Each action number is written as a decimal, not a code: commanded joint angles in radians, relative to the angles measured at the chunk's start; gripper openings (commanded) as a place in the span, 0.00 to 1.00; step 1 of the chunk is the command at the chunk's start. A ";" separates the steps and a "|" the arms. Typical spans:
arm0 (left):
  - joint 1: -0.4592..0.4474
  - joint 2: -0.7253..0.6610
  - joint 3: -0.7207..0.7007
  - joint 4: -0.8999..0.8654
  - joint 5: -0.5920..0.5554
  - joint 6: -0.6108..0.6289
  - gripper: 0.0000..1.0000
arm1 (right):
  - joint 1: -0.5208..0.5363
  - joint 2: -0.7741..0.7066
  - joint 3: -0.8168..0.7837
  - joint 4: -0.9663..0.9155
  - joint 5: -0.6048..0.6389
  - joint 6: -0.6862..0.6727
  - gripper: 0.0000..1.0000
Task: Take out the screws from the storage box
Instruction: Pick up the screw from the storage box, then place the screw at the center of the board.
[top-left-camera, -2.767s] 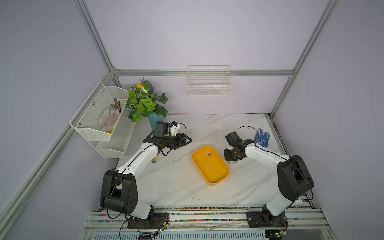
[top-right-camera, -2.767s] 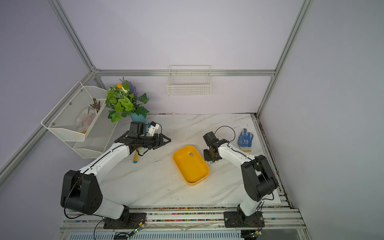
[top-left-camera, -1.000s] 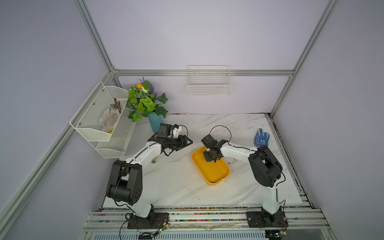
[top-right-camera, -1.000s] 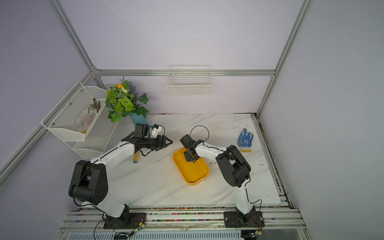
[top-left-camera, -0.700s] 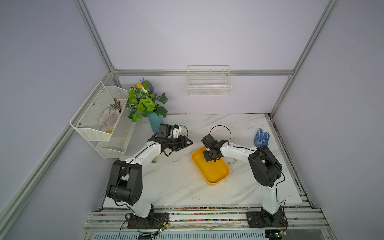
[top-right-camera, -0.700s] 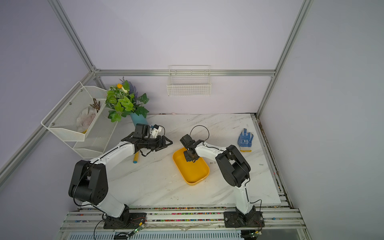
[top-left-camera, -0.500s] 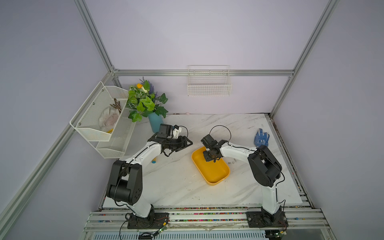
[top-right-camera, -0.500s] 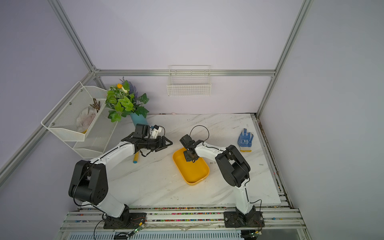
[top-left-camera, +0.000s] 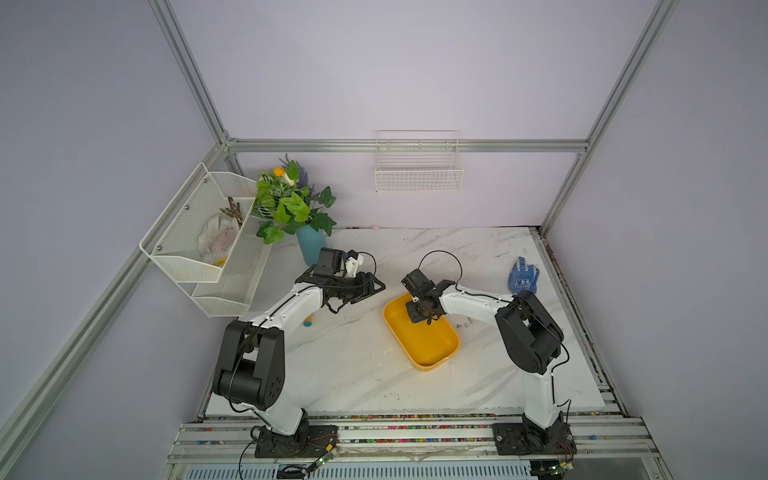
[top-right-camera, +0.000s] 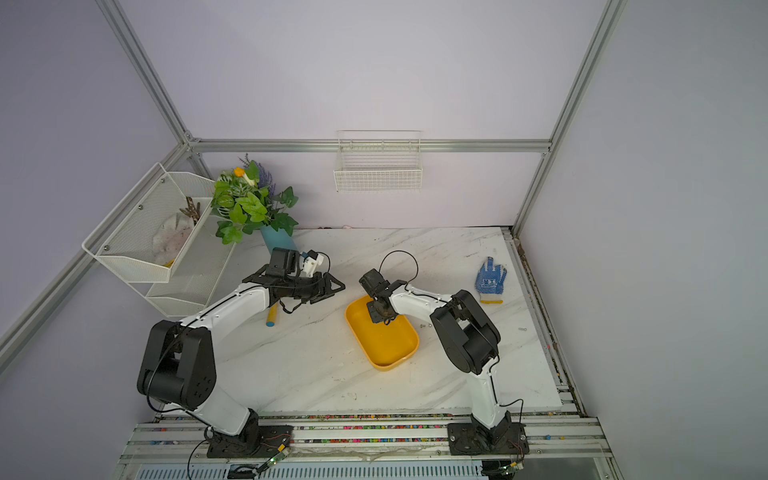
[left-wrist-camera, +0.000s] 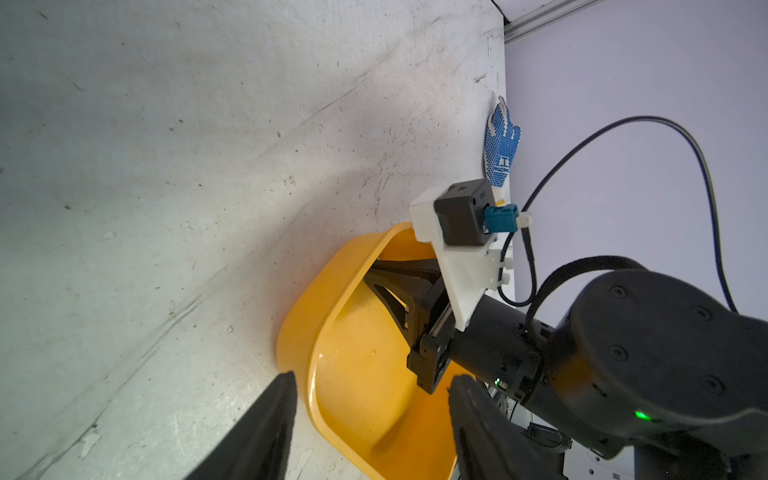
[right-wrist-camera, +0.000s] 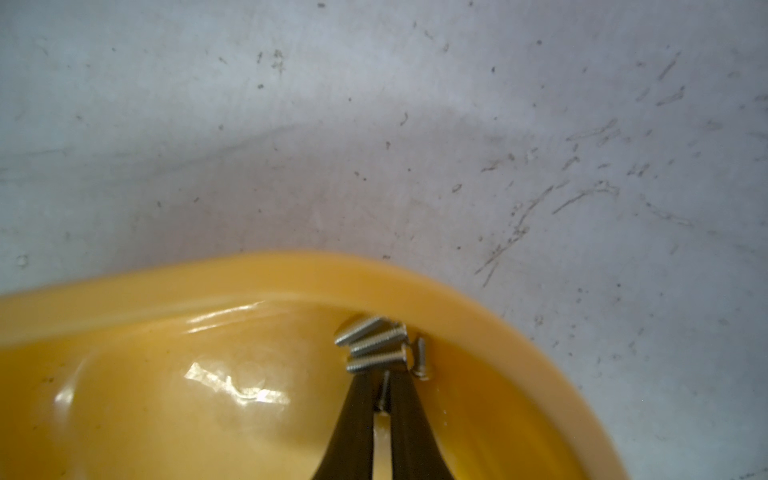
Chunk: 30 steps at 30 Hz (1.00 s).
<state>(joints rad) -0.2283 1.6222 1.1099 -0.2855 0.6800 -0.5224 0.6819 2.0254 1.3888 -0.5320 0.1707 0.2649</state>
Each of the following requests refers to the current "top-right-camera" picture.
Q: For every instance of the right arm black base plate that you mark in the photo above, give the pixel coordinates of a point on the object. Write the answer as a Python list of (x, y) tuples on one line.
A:
[(508, 437)]

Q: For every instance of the brown dried twig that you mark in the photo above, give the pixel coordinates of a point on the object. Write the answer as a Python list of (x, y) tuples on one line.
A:
[(192, 210)]

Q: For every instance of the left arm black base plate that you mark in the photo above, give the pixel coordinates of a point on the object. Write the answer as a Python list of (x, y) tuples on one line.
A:
[(254, 441)]

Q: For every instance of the green shovel with yellow handle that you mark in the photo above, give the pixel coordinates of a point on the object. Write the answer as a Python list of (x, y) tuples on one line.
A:
[(272, 315)]

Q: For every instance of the white two-tier mesh shelf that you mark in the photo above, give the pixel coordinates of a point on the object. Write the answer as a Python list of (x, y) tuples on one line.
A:
[(122, 243)]

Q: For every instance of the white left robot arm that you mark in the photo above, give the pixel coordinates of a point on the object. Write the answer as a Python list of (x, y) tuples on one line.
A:
[(179, 362)]

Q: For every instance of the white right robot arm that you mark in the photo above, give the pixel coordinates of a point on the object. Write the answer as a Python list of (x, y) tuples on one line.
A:
[(467, 334)]

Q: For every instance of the blue dotted work glove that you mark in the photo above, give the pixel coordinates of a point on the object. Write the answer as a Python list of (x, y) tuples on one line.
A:
[(490, 278)]

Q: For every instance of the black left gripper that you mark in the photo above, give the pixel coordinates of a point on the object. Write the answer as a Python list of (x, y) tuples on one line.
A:
[(323, 288)]

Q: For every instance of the green artificial plant bouquet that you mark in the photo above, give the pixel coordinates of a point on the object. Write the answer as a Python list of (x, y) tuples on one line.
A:
[(246, 199)]

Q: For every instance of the teal vase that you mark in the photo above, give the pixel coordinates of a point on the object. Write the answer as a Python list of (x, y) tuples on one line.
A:
[(277, 239)]

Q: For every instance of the yellow plastic storage box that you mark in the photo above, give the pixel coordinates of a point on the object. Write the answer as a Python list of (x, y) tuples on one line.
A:
[(385, 345)]

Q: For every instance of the white cloth in shelf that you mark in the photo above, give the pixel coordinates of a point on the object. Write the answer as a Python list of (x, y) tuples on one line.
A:
[(170, 238)]

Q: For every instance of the white wire wall basket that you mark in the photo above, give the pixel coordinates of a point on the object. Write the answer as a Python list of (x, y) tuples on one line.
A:
[(378, 161)]

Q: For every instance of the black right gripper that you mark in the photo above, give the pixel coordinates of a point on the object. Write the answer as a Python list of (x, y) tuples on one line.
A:
[(376, 316)]

